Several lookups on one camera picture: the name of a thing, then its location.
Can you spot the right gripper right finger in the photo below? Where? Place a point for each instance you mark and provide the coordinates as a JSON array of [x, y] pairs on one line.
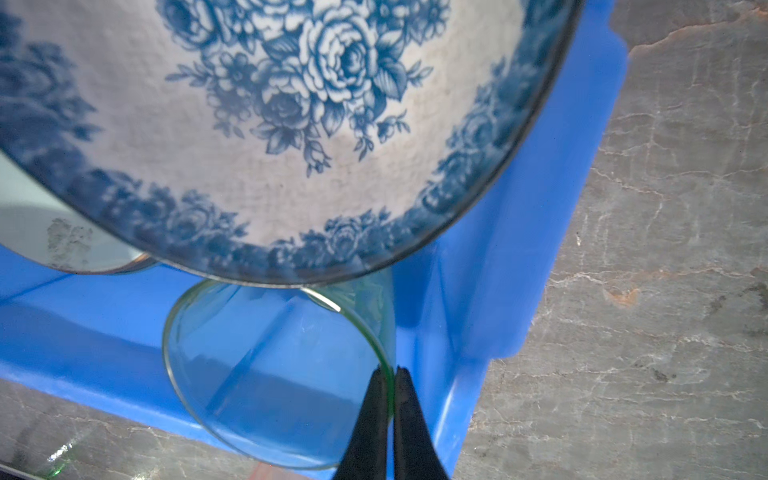
[[415, 457]]

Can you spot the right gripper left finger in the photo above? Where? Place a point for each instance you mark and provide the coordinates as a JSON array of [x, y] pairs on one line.
[[366, 455]]

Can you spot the green transparent cup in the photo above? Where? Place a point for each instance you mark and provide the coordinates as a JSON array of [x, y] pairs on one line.
[[280, 375]]

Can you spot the dark rimmed bottom bowl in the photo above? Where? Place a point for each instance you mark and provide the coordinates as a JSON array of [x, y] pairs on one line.
[[278, 143]]

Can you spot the light green flower plate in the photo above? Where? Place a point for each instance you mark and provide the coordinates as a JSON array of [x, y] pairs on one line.
[[38, 226]]

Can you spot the pink transparent cup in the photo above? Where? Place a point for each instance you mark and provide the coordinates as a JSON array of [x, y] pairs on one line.
[[264, 471]]

